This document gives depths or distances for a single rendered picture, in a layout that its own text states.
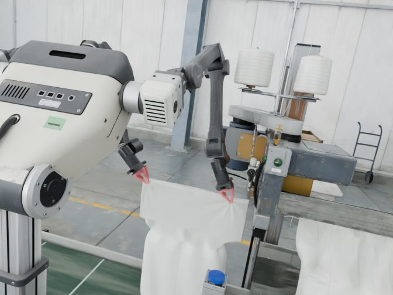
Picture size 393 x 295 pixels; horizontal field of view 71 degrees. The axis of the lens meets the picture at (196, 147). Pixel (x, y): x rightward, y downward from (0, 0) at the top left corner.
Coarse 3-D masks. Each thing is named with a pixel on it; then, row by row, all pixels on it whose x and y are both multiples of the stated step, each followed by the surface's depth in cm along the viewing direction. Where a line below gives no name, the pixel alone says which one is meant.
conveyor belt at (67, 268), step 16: (48, 256) 165; (64, 256) 167; (80, 256) 169; (48, 272) 153; (64, 272) 154; (80, 272) 156; (96, 272) 158; (112, 272) 160; (128, 272) 161; (48, 288) 142; (64, 288) 144; (80, 288) 145; (96, 288) 146; (112, 288) 148; (128, 288) 150
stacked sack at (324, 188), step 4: (316, 180) 392; (316, 184) 380; (320, 184) 382; (324, 184) 382; (328, 184) 383; (332, 184) 384; (312, 188) 378; (316, 188) 376; (320, 188) 374; (324, 188) 373; (328, 188) 373; (332, 188) 373; (336, 188) 373; (316, 192) 379; (320, 192) 376; (324, 192) 374; (328, 192) 372; (332, 192) 371; (336, 192) 370; (340, 192) 372; (336, 196) 371; (340, 196) 369
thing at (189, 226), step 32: (160, 192) 127; (192, 192) 123; (160, 224) 130; (192, 224) 126; (224, 224) 123; (160, 256) 127; (192, 256) 121; (224, 256) 124; (160, 288) 130; (192, 288) 124
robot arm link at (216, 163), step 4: (212, 160) 117; (216, 160) 116; (220, 160) 116; (224, 160) 122; (212, 164) 117; (216, 164) 116; (220, 164) 116; (224, 164) 118; (212, 168) 118; (216, 168) 116; (220, 168) 116; (224, 168) 117
